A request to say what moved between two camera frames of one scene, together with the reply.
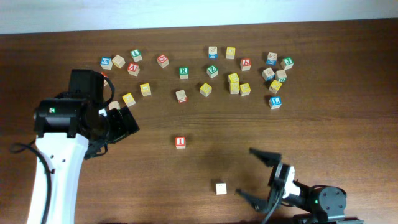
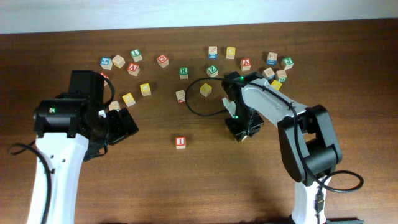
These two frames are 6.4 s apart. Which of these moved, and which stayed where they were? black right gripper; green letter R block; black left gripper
Moved: black right gripper
Stayed: black left gripper; green letter R block
